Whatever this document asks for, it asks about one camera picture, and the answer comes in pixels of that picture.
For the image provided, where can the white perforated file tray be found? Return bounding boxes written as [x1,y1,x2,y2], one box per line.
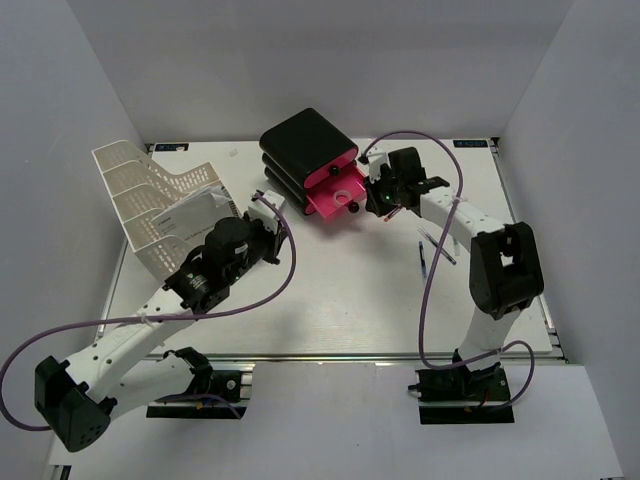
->
[92,140,241,282]

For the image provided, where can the black pink drawer organizer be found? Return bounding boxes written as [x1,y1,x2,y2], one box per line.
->
[259,107,366,222]

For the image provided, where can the clear tape roll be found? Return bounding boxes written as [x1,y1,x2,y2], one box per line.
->
[333,190,352,208]

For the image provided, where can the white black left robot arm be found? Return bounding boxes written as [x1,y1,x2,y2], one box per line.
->
[34,210,291,453]

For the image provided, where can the orange capped dark pen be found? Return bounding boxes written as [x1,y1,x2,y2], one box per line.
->
[383,207,402,222]

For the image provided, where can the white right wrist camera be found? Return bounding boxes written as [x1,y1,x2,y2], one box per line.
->
[358,146,388,183]

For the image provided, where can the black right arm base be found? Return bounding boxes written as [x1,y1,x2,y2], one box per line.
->
[407,351,515,425]

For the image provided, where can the aluminium table edge rail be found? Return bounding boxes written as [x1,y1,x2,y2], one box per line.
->
[140,347,566,364]

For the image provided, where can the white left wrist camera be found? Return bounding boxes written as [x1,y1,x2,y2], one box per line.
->
[247,190,286,234]

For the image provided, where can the blue capped clear pen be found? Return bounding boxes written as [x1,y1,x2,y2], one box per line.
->
[418,241,428,280]

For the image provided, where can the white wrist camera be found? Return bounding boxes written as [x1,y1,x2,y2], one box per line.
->
[358,146,388,183]
[247,190,286,234]

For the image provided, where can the white Canon safety booklet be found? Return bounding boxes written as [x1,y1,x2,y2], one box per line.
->
[151,182,240,246]

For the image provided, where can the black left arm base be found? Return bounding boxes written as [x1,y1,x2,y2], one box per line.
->
[146,347,252,420]

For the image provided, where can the purple capped clear pen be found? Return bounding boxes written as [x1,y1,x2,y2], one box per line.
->
[418,228,458,266]

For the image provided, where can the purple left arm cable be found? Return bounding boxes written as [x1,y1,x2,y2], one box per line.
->
[0,192,299,431]

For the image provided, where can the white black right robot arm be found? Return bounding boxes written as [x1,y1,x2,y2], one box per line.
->
[361,147,544,399]

